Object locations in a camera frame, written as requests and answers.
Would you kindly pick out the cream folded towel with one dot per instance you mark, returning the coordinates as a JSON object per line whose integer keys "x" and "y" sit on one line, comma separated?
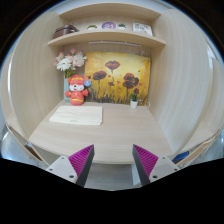
{"x": 78, "y": 115}

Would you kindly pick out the small potted plant white pot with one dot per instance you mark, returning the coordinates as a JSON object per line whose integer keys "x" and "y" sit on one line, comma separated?
{"x": 134, "y": 100}

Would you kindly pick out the dark brown box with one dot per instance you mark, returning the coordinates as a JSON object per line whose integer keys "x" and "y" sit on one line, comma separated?
{"x": 67, "y": 29}

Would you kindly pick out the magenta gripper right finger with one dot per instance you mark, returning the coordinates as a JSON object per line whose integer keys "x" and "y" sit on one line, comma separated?
{"x": 151, "y": 167}

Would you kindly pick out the red plush doll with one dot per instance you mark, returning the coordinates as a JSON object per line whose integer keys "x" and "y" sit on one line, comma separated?
{"x": 77, "y": 89}

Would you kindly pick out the white card with text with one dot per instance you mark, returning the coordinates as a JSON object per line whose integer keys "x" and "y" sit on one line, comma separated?
{"x": 143, "y": 28}

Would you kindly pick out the light blue vase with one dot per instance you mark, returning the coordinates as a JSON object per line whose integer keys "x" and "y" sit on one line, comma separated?
{"x": 66, "y": 88}

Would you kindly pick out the pink white flower bouquet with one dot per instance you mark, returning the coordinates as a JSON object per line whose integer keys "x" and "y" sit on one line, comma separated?
{"x": 68, "y": 62}

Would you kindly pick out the small green plant left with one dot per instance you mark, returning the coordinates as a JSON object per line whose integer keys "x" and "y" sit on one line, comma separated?
{"x": 92, "y": 26}

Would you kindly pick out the small green plant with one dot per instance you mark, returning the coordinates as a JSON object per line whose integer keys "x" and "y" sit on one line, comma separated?
{"x": 92, "y": 26}
{"x": 121, "y": 26}

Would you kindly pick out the small green plant right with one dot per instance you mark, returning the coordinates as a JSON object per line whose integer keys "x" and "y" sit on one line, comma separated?
{"x": 121, "y": 26}

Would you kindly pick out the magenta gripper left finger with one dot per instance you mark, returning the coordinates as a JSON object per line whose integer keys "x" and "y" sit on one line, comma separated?
{"x": 74, "y": 168}

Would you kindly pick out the yellow poppy painting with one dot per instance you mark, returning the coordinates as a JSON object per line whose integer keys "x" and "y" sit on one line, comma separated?
{"x": 116, "y": 77}

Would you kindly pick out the purple round sign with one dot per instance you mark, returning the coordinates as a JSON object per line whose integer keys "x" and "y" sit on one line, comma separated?
{"x": 109, "y": 25}

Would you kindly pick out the blue object at right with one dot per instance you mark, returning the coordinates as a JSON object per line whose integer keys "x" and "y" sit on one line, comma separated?
{"x": 180, "y": 157}

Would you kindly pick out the wooden shelf board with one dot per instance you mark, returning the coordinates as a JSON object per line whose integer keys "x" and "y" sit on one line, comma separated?
{"x": 108, "y": 35}

